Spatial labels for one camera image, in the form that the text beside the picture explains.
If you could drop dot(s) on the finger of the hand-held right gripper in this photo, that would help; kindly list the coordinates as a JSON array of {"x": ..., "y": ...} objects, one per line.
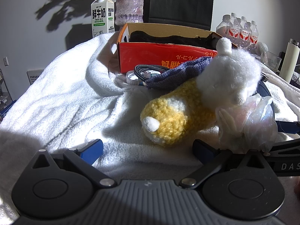
[
  {"x": 288, "y": 127},
  {"x": 286, "y": 151}
]

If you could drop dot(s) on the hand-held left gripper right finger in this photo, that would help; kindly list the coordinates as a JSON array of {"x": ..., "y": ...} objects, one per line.
[{"x": 203, "y": 151}]

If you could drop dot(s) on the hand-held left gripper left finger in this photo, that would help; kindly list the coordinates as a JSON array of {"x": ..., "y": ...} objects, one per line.
[{"x": 91, "y": 150}]

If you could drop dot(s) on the iridescent plastic bag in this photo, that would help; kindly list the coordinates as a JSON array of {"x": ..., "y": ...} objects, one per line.
[{"x": 255, "y": 119}]

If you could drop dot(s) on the navy case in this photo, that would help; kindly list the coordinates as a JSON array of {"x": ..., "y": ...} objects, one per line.
[{"x": 263, "y": 90}]

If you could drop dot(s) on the yellow and white plush toy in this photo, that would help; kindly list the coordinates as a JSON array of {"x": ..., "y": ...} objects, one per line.
[{"x": 168, "y": 112}]

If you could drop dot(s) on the blue knitted cloth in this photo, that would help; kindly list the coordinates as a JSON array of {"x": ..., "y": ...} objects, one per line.
[{"x": 178, "y": 75}]

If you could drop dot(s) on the red cardboard box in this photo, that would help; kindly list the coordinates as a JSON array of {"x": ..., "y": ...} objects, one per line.
[{"x": 145, "y": 54}]

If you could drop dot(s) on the white fluffy blanket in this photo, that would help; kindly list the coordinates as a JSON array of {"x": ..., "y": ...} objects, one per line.
[{"x": 58, "y": 103}]

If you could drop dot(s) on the white thermos bottle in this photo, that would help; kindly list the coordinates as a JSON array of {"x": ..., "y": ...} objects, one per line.
[{"x": 290, "y": 58}]

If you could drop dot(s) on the clear glass cup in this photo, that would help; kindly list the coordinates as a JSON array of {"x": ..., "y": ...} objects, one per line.
[{"x": 271, "y": 59}]

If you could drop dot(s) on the round metal tin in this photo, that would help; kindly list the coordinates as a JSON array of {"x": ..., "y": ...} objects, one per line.
[{"x": 131, "y": 77}]

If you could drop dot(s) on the white round object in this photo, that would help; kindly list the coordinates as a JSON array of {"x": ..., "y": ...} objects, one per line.
[{"x": 262, "y": 46}]

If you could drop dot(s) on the grey booklet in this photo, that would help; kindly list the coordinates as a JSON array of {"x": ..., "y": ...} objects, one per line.
[{"x": 35, "y": 76}]

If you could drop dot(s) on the blue packet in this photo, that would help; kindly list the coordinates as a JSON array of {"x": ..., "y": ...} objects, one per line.
[{"x": 7, "y": 110}]

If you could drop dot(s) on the pack of water bottles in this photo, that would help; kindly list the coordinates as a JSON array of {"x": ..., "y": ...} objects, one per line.
[{"x": 239, "y": 31}]

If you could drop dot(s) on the white milk carton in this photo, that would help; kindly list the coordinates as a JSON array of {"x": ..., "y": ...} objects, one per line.
[{"x": 102, "y": 16}]

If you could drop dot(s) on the purple glass vase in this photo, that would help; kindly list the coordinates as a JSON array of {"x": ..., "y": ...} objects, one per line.
[{"x": 130, "y": 7}]

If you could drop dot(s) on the black paper bag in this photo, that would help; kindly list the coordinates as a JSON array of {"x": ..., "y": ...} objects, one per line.
[{"x": 182, "y": 2}]

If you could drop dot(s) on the wall outlet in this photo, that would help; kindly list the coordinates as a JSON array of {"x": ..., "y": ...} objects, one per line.
[{"x": 5, "y": 61}]

